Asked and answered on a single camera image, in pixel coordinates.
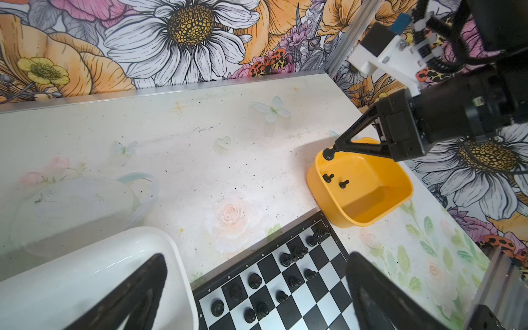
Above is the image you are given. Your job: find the black pawn in bin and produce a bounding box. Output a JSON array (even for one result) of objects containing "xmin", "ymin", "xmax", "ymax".
[
  {"xmin": 323, "ymin": 173, "xmax": 334, "ymax": 183},
  {"xmin": 339, "ymin": 180, "xmax": 349, "ymax": 189}
]

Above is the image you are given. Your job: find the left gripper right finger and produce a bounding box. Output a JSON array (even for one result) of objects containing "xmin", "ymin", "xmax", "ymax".
[{"xmin": 346, "ymin": 252, "xmax": 446, "ymax": 329}]

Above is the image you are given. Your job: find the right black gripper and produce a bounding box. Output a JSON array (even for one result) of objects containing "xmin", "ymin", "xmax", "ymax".
[{"xmin": 323, "ymin": 63, "xmax": 527, "ymax": 162}]

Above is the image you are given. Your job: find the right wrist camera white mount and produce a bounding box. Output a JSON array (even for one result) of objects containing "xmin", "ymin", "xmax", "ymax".
[{"xmin": 347, "ymin": 14, "xmax": 444, "ymax": 96}]

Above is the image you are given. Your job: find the clear plastic lid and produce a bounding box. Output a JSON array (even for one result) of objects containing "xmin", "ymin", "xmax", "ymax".
[{"xmin": 1, "ymin": 173, "xmax": 160, "ymax": 280}]

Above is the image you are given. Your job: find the black and white chessboard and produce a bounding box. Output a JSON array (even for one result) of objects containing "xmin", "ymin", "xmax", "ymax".
[{"xmin": 193, "ymin": 212, "xmax": 360, "ymax": 329}]

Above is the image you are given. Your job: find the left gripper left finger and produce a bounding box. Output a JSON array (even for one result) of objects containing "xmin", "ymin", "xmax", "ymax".
[{"xmin": 66, "ymin": 253, "xmax": 168, "ymax": 329}]

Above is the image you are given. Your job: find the yellow plastic bin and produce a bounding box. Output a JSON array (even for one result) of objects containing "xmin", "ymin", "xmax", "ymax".
[{"xmin": 307, "ymin": 152, "xmax": 414, "ymax": 228}]

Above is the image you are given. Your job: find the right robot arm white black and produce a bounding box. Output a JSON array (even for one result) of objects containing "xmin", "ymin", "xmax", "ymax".
[{"xmin": 323, "ymin": 1, "xmax": 527, "ymax": 162}]

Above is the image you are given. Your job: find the white plastic bin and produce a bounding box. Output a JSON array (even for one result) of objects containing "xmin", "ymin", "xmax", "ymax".
[{"xmin": 1, "ymin": 226, "xmax": 199, "ymax": 329}]

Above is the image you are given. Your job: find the aluminium frame rail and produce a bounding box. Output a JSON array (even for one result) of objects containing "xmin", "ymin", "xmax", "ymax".
[{"xmin": 463, "ymin": 246, "xmax": 527, "ymax": 330}]

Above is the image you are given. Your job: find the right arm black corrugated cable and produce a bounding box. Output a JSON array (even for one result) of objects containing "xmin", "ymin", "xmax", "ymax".
[{"xmin": 412, "ymin": 0, "xmax": 508, "ymax": 75}]

